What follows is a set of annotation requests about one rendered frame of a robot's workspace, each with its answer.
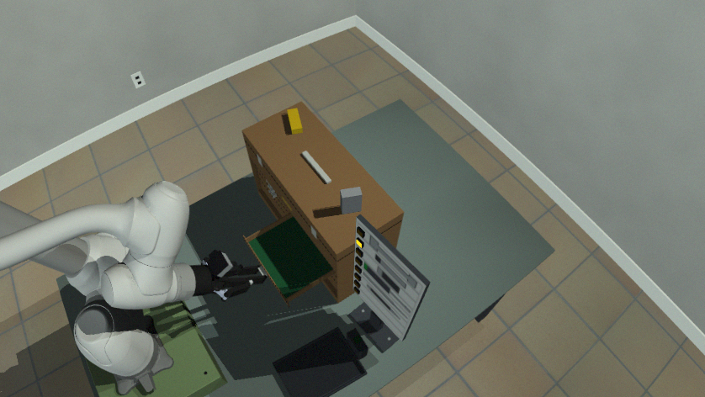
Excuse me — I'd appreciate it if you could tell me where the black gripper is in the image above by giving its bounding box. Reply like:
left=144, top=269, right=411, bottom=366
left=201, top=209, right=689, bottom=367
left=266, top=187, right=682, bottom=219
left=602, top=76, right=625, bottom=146
left=190, top=257, right=267, bottom=302

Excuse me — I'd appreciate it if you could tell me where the brown wooden chest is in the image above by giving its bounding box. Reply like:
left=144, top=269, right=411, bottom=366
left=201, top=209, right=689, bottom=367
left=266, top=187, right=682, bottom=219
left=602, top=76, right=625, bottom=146
left=242, top=102, right=404, bottom=307

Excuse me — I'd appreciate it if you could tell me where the yellow rectangular block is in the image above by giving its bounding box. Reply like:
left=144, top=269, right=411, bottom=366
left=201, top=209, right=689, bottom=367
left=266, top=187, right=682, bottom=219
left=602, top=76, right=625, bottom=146
left=287, top=109, right=303, bottom=135

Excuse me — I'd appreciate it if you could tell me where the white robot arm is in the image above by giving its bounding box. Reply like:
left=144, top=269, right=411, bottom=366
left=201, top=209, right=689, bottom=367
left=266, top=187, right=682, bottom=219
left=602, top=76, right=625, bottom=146
left=0, top=181, right=196, bottom=395

